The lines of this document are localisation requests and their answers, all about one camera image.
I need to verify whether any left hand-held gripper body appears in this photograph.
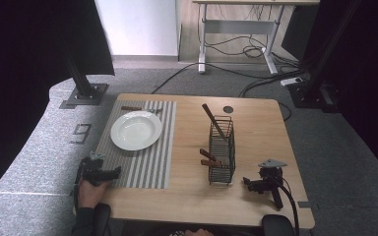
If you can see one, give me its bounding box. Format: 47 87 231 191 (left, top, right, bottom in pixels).
75 150 112 188

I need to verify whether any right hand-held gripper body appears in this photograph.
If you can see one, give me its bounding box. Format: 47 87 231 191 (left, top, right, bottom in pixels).
254 158 288 210

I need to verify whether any person's left hand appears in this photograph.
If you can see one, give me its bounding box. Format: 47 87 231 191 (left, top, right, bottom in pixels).
78 178 110 209

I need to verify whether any person's right hand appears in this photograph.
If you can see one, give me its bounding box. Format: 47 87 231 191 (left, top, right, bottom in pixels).
185 228 215 236

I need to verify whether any striped grey placemat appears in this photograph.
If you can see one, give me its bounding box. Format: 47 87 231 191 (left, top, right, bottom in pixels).
94 99 177 190

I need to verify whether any white plate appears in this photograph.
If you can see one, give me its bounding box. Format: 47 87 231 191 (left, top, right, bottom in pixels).
109 110 162 152

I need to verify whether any white power strip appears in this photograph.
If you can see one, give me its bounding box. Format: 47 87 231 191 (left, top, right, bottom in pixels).
280 76 304 88

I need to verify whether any black curtain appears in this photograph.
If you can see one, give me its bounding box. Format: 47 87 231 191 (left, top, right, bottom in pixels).
281 0 378 185
0 0 116 207

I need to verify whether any black metal stand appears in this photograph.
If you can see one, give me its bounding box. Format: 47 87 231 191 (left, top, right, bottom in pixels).
288 0 363 111

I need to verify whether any white panel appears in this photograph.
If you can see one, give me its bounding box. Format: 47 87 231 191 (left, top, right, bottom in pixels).
94 0 181 57

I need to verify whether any black wire cutlery basket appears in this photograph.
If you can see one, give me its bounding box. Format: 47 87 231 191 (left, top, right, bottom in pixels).
207 115 236 187

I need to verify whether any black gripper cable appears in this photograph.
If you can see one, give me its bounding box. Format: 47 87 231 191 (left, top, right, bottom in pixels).
272 176 301 236

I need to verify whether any wooden-handled fork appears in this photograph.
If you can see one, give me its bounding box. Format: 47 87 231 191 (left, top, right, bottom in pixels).
120 105 163 114

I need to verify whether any long wooden-handled utensil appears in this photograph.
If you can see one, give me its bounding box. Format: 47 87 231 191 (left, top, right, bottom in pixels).
201 103 227 141

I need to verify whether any black stand with base plate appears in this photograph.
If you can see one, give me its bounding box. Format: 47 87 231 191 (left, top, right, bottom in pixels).
58 48 110 110

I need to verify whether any black floor cable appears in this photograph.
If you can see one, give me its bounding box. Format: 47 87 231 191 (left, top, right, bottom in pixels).
151 61 289 95

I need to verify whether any tangle of black cables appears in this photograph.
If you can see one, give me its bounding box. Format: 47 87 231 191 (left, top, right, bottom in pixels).
205 33 301 72

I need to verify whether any white desk frame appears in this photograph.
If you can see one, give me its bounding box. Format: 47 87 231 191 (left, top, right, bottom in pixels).
192 0 321 76

